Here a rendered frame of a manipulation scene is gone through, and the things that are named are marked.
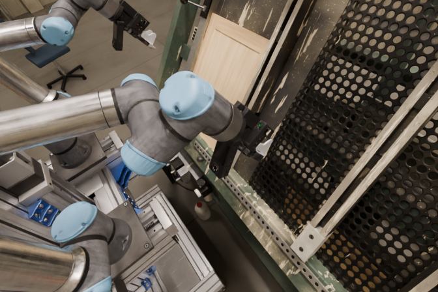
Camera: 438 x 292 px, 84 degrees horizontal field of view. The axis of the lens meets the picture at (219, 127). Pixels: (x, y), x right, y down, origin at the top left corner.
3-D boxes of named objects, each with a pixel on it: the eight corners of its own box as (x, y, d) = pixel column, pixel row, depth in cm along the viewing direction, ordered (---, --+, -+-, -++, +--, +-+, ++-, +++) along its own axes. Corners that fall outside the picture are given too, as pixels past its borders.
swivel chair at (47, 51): (85, 64, 378) (37, -5, 301) (90, 81, 343) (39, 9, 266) (46, 80, 365) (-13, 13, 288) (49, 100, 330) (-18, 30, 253)
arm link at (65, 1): (40, 21, 75) (61, -3, 72) (49, 7, 83) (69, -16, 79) (66, 39, 81) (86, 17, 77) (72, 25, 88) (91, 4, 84)
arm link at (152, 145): (145, 142, 51) (181, 107, 48) (157, 185, 43) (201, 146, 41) (111, 128, 45) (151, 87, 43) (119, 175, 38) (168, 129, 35)
